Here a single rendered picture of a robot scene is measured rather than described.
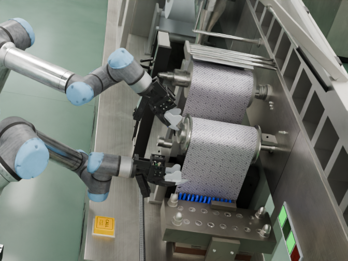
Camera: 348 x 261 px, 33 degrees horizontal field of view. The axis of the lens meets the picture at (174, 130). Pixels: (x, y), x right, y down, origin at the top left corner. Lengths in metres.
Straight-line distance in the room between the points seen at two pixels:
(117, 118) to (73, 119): 1.59
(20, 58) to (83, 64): 3.05
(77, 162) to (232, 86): 0.64
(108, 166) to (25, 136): 0.36
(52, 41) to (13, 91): 0.96
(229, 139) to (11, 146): 0.74
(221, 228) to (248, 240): 0.10
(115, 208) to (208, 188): 0.36
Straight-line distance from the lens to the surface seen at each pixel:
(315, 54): 1.78
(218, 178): 2.15
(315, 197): 1.78
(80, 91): 1.87
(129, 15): 2.91
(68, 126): 4.22
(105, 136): 2.60
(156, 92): 2.00
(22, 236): 3.35
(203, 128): 2.05
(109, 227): 2.12
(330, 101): 1.80
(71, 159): 2.13
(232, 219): 2.14
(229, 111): 2.27
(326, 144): 1.86
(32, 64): 1.98
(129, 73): 1.94
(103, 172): 2.06
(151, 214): 2.25
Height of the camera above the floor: 2.37
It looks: 32 degrees down
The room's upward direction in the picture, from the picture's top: 15 degrees clockwise
